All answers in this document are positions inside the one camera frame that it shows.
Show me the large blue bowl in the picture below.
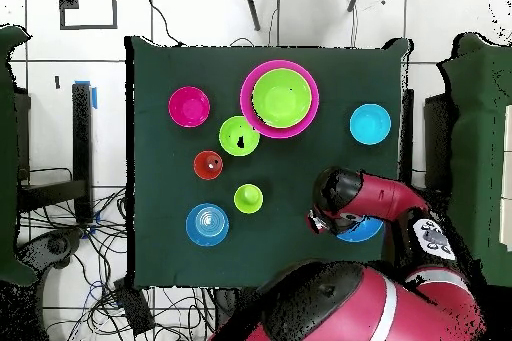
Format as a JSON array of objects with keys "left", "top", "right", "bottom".
[{"left": 335, "top": 216, "right": 386, "bottom": 244}]

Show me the lime green cup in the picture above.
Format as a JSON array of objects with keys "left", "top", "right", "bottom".
[{"left": 233, "top": 183, "right": 265, "bottom": 215}]

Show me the large green bowl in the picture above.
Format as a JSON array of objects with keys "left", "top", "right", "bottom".
[{"left": 251, "top": 68, "right": 314, "bottom": 130}]

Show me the large pink bowl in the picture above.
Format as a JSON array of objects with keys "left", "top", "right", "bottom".
[{"left": 239, "top": 59, "right": 321, "bottom": 140}]

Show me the small light blue bowl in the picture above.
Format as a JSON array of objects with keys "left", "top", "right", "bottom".
[{"left": 349, "top": 103, "right": 393, "bottom": 146}]

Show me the medium blue bowl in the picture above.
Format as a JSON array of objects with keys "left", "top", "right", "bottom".
[{"left": 185, "top": 202, "right": 231, "bottom": 247}]

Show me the small green bowl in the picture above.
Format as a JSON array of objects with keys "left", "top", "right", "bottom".
[{"left": 218, "top": 116, "right": 262, "bottom": 158}]

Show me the orange cup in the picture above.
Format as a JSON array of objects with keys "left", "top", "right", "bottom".
[{"left": 193, "top": 149, "right": 225, "bottom": 182}]

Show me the dark green table cloth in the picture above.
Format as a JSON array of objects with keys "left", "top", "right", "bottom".
[{"left": 127, "top": 35, "right": 411, "bottom": 290}]

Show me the green covered side table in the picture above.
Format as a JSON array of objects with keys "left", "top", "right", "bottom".
[
  {"left": 438, "top": 32, "right": 512, "bottom": 286},
  {"left": 0, "top": 24, "right": 37, "bottom": 286}
]

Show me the small red-pink bowl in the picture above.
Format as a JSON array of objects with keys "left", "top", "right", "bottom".
[{"left": 167, "top": 85, "right": 212, "bottom": 129}]

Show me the black power box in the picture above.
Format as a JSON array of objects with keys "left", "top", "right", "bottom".
[{"left": 111, "top": 276, "right": 158, "bottom": 336}]

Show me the black wheel base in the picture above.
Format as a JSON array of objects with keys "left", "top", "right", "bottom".
[{"left": 31, "top": 228, "right": 83, "bottom": 269}]

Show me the tangle of black cables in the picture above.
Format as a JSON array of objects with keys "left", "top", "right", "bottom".
[{"left": 19, "top": 166, "right": 225, "bottom": 341}]

